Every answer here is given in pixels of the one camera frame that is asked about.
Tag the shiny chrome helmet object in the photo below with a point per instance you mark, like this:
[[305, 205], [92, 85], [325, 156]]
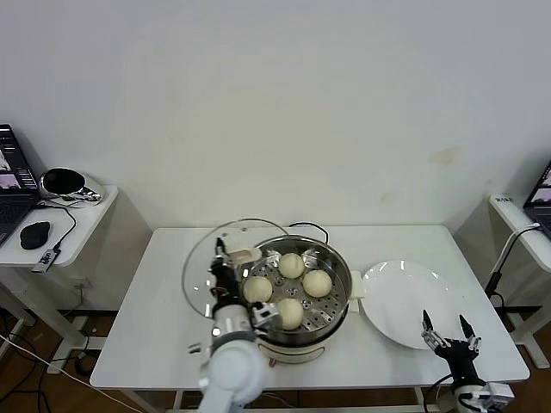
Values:
[[66, 183]]

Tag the white round plate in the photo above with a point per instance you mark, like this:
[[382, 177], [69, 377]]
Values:
[[400, 297]]

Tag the black power adapter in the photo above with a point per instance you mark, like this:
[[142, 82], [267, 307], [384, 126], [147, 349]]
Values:
[[493, 281]]

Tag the black computer mouse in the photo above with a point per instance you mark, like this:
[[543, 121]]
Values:
[[35, 234]]

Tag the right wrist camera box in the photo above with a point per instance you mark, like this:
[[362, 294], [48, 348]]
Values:
[[499, 391]]

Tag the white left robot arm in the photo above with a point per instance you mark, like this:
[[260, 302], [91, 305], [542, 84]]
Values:
[[234, 370]]

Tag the white main table frame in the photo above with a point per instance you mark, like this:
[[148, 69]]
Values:
[[177, 400]]

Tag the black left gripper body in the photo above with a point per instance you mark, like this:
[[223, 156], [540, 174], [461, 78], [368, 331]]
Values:
[[226, 281]]

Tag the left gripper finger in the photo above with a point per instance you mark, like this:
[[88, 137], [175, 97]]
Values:
[[221, 249]]

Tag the white steamed baozi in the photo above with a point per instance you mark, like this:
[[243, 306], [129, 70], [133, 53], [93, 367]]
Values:
[[258, 289], [317, 284], [292, 265], [293, 316]]

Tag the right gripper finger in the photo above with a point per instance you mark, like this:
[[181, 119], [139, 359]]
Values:
[[430, 335], [471, 340]]

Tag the stainless steel steamer basket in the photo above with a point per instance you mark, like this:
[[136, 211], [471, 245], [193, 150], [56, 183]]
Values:
[[327, 310]]

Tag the grey usb hub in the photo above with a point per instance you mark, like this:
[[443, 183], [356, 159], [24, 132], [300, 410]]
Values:
[[45, 260]]

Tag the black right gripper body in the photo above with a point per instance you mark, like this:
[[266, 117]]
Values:
[[459, 361]]

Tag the dark open laptop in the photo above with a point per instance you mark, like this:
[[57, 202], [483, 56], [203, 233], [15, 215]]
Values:
[[13, 180], [542, 202]]

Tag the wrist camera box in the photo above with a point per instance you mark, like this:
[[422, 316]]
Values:
[[267, 314], [499, 391]]

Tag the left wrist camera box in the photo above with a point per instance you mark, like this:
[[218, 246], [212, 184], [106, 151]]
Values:
[[267, 314]]

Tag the white wall socket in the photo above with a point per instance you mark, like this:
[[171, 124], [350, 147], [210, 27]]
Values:
[[82, 284]]

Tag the round brown floor object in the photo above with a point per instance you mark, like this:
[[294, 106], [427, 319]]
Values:
[[84, 365]]

